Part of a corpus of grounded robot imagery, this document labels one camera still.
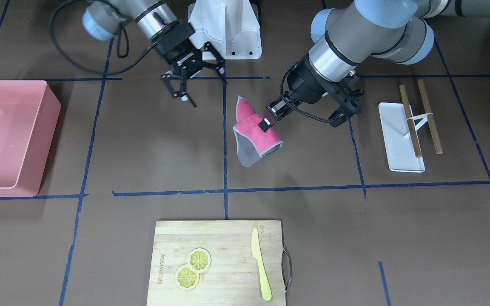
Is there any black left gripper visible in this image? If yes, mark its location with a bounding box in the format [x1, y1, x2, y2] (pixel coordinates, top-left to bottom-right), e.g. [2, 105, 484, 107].
[259, 57, 364, 132]

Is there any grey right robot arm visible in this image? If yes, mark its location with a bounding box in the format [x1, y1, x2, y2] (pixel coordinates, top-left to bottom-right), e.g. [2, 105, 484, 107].
[82, 0, 226, 103]

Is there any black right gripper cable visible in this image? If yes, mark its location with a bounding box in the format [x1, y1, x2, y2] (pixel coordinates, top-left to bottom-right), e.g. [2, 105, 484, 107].
[49, 0, 160, 77]

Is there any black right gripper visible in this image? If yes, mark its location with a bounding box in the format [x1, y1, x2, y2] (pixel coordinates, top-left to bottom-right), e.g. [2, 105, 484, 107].
[151, 22, 227, 108]

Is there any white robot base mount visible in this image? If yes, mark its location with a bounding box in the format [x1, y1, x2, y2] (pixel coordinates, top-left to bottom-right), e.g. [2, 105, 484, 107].
[188, 0, 262, 60]

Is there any bamboo cutting board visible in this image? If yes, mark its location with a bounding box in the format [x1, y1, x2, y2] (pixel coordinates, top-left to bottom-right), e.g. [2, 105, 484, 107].
[146, 220, 287, 306]

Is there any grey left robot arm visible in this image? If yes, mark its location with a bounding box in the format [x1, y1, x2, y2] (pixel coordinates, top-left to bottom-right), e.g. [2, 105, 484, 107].
[259, 0, 490, 132]

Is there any lemon slice near board edge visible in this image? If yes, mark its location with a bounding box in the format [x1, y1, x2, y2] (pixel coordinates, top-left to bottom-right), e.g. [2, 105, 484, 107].
[174, 265, 201, 291]

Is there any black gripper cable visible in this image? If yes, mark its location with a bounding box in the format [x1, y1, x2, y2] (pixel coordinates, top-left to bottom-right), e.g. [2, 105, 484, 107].
[278, 59, 335, 125]
[49, 0, 160, 77]

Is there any pink and grey cleaning cloth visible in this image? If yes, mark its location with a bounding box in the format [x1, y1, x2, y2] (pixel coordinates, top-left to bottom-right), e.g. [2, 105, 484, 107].
[233, 95, 284, 167]

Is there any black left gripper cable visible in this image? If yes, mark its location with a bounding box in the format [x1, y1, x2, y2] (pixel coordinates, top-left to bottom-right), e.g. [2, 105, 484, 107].
[278, 59, 335, 125]

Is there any yellow plastic knife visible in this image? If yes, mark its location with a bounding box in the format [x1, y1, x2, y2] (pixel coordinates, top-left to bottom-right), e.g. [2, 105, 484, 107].
[251, 227, 272, 301]

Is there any pink plastic bin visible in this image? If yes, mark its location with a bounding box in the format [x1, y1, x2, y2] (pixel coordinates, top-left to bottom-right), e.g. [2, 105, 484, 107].
[0, 80, 61, 197]

